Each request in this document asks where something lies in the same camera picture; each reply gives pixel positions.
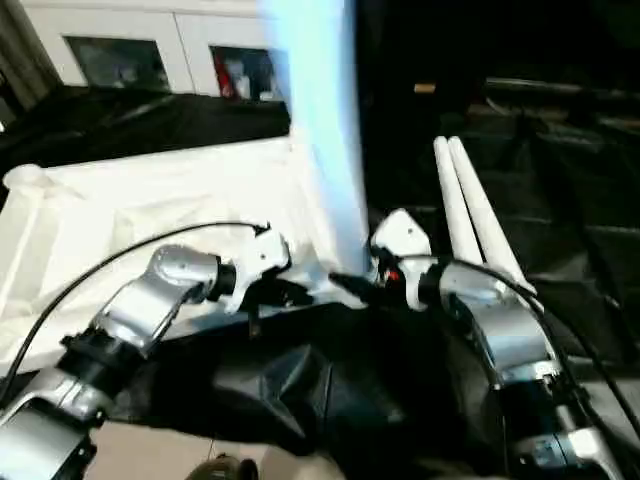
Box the grey metal bar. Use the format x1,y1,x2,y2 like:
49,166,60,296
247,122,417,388
484,77,640,99

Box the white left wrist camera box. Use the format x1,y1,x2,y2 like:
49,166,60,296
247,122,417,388
225,228,292,315

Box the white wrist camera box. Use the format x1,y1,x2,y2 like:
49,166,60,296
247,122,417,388
225,228,292,315
368,207,434,312

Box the white glass-door cabinet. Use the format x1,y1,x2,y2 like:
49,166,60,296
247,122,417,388
27,0,301,104

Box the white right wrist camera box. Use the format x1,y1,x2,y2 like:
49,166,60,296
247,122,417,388
368,207,434,312

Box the black mat cloth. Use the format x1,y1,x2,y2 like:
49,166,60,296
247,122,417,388
0,82,640,480

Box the white plastic table top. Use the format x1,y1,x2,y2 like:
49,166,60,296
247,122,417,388
0,133,362,377

